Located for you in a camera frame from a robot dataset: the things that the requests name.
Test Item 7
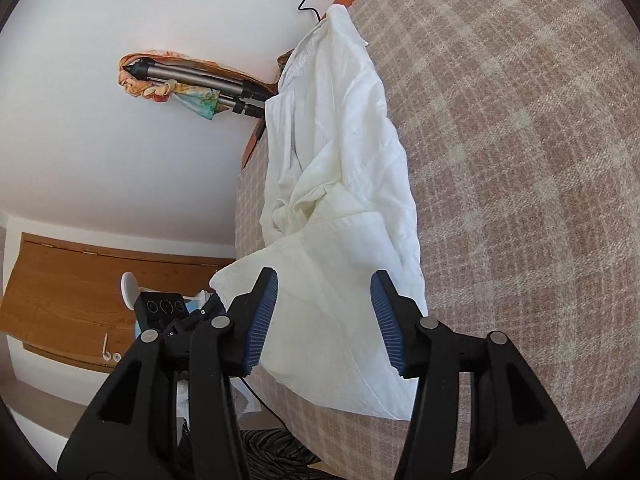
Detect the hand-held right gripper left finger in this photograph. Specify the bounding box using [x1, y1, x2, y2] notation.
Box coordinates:
[57, 267, 279, 480]

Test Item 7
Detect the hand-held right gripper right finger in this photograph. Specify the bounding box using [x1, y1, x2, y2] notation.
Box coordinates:
[370, 270, 588, 480]

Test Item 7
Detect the white long-sleeved shirt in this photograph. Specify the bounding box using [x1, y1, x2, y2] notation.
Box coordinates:
[209, 4, 430, 421]

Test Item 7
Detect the white round object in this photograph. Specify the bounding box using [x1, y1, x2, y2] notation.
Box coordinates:
[120, 271, 143, 311]

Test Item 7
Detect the wooden door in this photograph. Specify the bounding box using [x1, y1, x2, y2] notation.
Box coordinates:
[0, 232, 236, 373]

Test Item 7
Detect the black striped cloth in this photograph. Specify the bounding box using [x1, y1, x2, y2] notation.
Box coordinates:
[240, 427, 321, 480]

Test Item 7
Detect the folded tripod with colourful scarf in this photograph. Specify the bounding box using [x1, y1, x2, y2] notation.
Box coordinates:
[118, 50, 281, 122]

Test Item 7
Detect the plaid beige blanket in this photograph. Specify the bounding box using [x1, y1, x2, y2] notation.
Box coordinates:
[234, 0, 640, 471]

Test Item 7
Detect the folded grey tripod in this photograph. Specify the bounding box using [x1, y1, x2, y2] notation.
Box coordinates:
[125, 59, 271, 120]

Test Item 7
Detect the metal door handle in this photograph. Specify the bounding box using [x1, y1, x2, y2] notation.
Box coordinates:
[100, 332, 121, 363]

